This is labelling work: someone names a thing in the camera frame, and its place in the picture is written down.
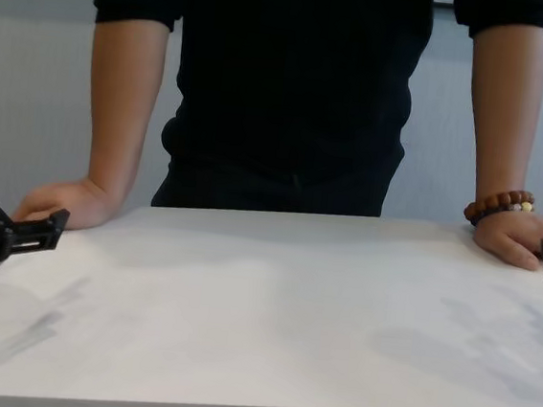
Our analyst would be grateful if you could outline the white rectangular table top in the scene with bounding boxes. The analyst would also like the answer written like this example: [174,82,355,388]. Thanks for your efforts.
[0,180,543,407]

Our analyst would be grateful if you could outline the person's right forearm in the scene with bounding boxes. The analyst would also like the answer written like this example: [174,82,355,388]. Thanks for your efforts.
[77,9,173,203]

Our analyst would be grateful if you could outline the person's left forearm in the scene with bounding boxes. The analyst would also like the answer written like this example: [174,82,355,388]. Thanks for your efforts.
[452,18,543,215]

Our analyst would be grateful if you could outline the person's left hand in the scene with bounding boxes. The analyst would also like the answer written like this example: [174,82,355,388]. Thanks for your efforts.
[469,206,543,274]

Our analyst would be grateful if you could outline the person's right hand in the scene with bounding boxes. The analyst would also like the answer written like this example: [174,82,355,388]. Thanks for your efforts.
[9,170,112,236]

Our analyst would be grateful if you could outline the black shirt of person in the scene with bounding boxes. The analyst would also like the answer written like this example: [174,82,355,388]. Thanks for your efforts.
[76,0,543,201]

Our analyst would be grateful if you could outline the dark blue bead bracelet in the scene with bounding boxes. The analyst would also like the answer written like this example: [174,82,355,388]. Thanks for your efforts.
[469,198,535,234]

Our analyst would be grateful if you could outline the brown wooden bead bracelet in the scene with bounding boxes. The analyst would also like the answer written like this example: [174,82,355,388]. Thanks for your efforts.
[463,184,538,228]

